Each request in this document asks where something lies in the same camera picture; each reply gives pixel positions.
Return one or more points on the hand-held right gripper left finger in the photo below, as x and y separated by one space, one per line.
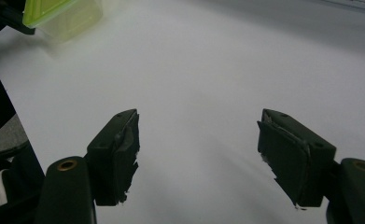
108 155

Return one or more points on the green plastic container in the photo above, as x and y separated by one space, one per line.
68 17

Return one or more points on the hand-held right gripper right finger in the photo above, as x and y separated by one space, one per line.
298 158

